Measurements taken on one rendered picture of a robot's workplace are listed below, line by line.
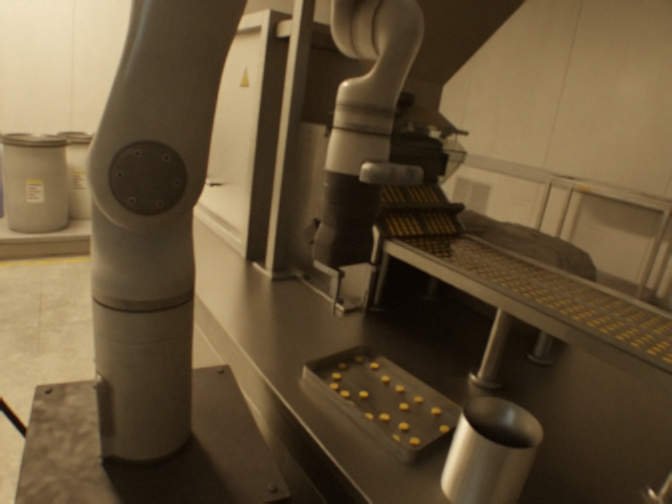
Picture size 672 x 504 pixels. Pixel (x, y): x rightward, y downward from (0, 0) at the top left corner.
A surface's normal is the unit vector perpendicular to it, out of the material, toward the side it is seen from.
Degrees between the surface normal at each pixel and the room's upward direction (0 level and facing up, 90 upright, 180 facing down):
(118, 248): 32
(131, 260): 20
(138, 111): 84
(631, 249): 90
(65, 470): 0
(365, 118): 90
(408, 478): 0
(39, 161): 85
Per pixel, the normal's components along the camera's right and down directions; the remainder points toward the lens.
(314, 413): 0.15, -0.94
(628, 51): -0.81, 0.06
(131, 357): 0.15, 0.32
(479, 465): -0.59, 0.16
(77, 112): 0.56, 0.33
